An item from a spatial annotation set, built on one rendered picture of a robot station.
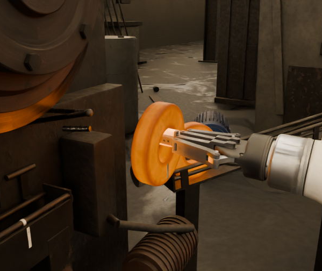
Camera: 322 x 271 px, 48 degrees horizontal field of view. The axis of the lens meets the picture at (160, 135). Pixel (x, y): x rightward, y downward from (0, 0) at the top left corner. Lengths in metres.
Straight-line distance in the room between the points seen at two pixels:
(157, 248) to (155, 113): 0.39
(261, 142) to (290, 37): 2.58
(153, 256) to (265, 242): 1.12
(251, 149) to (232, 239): 1.36
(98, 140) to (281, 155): 0.41
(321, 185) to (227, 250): 1.31
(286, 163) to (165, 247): 0.44
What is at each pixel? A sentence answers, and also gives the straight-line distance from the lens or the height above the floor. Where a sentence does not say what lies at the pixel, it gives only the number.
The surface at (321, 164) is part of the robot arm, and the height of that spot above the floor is 0.85.
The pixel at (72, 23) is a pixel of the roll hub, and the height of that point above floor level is 1.04.
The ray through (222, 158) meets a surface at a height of 0.84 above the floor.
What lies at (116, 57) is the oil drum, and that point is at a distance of 3.29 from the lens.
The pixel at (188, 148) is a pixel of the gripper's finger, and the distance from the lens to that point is 0.61.
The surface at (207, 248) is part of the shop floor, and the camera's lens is 1.85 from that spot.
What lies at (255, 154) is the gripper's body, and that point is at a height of 0.85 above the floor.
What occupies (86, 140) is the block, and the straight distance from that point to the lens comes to 0.81.
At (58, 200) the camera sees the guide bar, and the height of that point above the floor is 0.71.
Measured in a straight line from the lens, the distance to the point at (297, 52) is 3.13.
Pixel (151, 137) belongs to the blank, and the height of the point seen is 0.86.
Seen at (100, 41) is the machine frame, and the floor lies 0.99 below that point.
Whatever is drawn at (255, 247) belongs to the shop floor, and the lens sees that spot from 1.90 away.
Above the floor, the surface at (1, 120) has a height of 0.90.
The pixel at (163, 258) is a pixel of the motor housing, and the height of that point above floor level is 0.52.
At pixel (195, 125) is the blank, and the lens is 0.97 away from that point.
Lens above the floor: 1.05
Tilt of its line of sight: 18 degrees down
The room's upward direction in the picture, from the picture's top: straight up
